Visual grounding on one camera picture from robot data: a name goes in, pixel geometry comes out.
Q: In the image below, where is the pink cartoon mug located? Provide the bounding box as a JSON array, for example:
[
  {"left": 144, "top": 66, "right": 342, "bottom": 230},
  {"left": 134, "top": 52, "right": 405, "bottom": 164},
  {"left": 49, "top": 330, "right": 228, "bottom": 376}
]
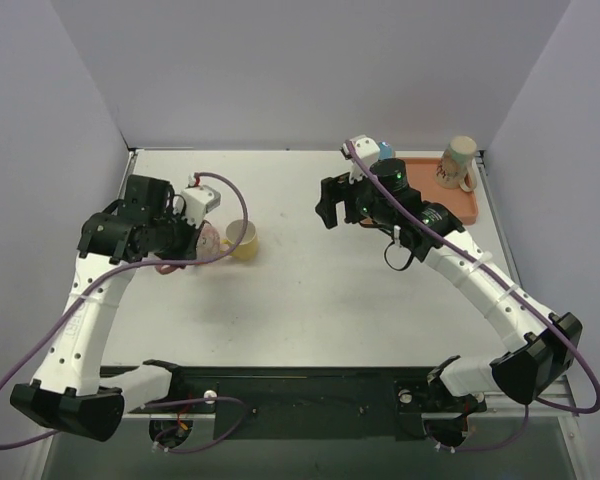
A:
[{"left": 154, "top": 220, "right": 222, "bottom": 275}]

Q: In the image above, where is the yellow mug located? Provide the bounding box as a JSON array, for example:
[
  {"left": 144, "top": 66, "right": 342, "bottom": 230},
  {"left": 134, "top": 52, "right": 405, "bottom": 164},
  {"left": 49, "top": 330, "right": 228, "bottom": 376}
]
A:
[{"left": 222, "top": 219, "right": 259, "bottom": 261}]

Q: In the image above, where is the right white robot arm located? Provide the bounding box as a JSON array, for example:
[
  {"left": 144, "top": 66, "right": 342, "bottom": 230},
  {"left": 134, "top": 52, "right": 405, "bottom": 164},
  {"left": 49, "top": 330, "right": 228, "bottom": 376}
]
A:
[{"left": 315, "top": 158, "right": 583, "bottom": 409}]

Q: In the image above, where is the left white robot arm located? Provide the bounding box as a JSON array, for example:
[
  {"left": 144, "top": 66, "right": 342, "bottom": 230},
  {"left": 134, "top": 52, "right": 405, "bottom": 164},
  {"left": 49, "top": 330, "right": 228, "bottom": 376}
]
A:
[{"left": 10, "top": 175, "right": 220, "bottom": 441}]

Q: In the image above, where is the blue-bottom cartoon mug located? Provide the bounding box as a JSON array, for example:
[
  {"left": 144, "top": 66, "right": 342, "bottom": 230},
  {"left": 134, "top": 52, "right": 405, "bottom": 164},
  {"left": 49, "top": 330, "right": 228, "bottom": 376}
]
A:
[{"left": 378, "top": 141, "right": 395, "bottom": 160}]

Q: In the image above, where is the cream green mug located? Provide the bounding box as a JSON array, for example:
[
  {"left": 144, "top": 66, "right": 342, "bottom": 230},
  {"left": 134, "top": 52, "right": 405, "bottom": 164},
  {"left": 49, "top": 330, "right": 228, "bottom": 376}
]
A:
[{"left": 434, "top": 135, "right": 477, "bottom": 193}]

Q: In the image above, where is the pink plastic tray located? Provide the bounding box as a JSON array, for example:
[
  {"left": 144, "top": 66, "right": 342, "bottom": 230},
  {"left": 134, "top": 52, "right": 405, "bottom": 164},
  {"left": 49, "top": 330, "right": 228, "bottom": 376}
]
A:
[{"left": 402, "top": 157, "right": 479, "bottom": 225}]

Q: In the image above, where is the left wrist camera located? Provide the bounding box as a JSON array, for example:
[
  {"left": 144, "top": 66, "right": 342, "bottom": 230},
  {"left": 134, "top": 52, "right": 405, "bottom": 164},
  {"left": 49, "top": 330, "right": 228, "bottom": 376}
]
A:
[{"left": 181, "top": 185, "right": 221, "bottom": 226}]

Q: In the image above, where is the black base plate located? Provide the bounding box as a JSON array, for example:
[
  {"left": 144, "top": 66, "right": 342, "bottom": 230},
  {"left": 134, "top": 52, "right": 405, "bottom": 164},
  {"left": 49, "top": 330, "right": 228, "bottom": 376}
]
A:
[{"left": 144, "top": 367, "right": 486, "bottom": 441}]

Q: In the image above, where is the aluminium rail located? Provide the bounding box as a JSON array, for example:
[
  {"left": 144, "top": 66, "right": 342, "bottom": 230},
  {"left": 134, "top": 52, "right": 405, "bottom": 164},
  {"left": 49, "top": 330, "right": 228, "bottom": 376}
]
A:
[{"left": 39, "top": 374, "right": 579, "bottom": 420}]

